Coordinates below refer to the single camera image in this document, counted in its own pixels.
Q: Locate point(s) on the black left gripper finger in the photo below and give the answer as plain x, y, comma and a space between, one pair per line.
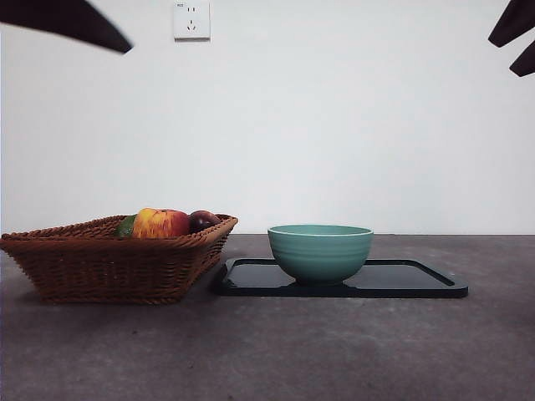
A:
62, 16

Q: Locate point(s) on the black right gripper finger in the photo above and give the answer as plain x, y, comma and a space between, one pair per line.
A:
514, 21
526, 62

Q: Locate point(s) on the teal ribbed bowl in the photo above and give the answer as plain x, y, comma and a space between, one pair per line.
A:
319, 255

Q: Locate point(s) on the green fruit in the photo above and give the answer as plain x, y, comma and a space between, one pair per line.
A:
124, 227

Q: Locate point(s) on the red yellow apple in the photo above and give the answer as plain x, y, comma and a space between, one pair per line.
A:
161, 223

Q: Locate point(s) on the dark red plum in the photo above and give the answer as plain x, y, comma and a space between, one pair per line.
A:
202, 221

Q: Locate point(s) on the black rectangular tray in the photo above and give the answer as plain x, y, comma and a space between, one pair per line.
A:
397, 280

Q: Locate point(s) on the brown wicker basket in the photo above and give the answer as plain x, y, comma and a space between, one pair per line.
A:
104, 267

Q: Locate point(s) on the white wall socket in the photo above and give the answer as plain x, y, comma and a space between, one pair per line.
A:
192, 21

